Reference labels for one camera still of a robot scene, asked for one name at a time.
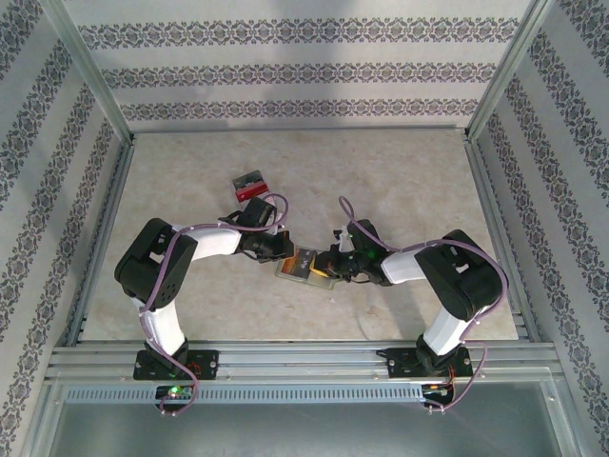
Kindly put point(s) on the red card stack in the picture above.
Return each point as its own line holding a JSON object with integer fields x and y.
{"x": 254, "y": 191}

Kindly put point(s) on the clear plastic bag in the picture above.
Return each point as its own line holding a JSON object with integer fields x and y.
{"x": 304, "y": 282}

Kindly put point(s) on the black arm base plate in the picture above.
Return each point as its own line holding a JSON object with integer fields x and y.
{"x": 399, "y": 364}
{"x": 204, "y": 364}

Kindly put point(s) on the aluminium table back rail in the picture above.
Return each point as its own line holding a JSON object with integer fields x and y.
{"x": 304, "y": 129}

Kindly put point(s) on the grey metal sheet panel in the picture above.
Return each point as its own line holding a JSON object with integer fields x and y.
{"x": 304, "y": 428}

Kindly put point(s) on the aluminium frame post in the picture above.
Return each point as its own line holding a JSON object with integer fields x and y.
{"x": 509, "y": 66}
{"x": 91, "y": 66}

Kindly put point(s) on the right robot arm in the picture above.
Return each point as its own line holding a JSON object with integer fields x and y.
{"x": 447, "y": 333}

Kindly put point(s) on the black VIP card stack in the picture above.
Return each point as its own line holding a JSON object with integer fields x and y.
{"x": 247, "y": 178}

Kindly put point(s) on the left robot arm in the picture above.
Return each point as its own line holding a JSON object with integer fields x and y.
{"x": 162, "y": 328}

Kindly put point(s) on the aluminium mounting rail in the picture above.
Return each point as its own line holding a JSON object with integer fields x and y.
{"x": 304, "y": 359}

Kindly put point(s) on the aluminium table side rail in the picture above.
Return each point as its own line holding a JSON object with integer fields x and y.
{"x": 102, "y": 238}
{"x": 502, "y": 238}

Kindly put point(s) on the controller board orange light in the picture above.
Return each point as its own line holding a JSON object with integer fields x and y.
{"x": 435, "y": 390}

